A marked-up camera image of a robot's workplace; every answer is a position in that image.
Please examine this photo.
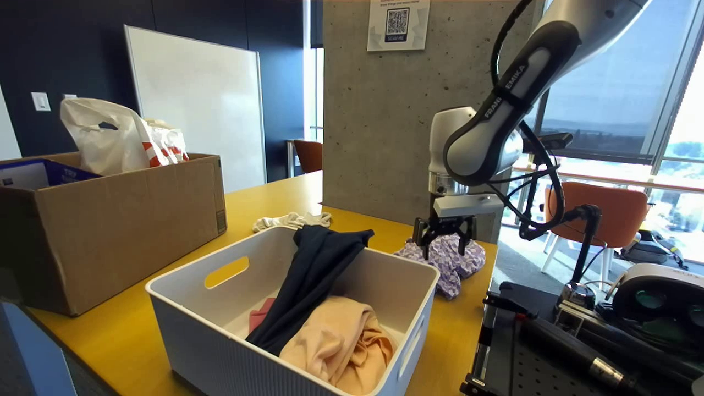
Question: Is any pink orange garment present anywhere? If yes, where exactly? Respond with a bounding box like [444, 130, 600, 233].
[247, 295, 279, 338]

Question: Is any black gooseneck camera stand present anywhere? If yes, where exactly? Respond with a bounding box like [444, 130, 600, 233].
[517, 163, 603, 290]

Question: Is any white plastic laundry basket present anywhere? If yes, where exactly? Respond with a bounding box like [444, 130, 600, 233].
[143, 224, 441, 396]

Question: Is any white striped cloth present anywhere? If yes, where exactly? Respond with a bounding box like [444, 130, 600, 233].
[253, 209, 335, 235]

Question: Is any white plastic bag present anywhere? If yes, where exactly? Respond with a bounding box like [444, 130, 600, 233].
[60, 96, 191, 178]

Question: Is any brown chair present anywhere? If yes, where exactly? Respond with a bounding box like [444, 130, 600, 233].
[284, 139, 326, 180]

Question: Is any narrow white board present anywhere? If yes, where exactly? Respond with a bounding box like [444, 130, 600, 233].
[0, 86, 24, 163]

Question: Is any large white board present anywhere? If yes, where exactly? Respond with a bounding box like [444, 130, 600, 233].
[122, 24, 268, 197]

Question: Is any blue panel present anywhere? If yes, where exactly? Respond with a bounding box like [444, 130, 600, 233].
[0, 299, 83, 396]

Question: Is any grey concrete pillar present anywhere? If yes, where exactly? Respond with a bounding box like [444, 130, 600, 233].
[322, 0, 545, 245]

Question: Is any black bag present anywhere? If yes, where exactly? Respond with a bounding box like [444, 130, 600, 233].
[622, 229, 691, 271]

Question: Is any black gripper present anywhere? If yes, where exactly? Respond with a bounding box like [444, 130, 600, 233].
[412, 214, 478, 260]

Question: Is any blue item in cardboard box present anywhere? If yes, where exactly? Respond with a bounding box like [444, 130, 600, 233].
[0, 158, 101, 194]

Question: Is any orange chair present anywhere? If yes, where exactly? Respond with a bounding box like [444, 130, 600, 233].
[541, 180, 651, 282]

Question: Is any purple floral dress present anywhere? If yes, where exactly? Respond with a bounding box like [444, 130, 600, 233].
[394, 232, 488, 301]

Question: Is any white VR headset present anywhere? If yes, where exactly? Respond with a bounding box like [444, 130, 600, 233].
[603, 263, 704, 348]

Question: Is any QR code paper sign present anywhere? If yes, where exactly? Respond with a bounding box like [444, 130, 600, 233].
[365, 0, 434, 56]

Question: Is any brown cardboard box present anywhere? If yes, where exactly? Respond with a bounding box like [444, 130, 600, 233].
[0, 150, 228, 320]

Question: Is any black shirt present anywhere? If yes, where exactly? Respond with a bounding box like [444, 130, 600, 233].
[245, 224, 377, 359]

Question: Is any peach garment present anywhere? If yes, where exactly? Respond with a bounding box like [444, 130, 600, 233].
[278, 295, 396, 396]

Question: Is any white wall switch plate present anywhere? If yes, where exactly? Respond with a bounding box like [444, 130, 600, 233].
[28, 91, 53, 114]

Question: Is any black tripod equipment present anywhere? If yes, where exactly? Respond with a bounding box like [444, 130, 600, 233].
[459, 282, 704, 396]

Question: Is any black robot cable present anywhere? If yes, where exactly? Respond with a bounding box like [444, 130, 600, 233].
[487, 0, 568, 241]

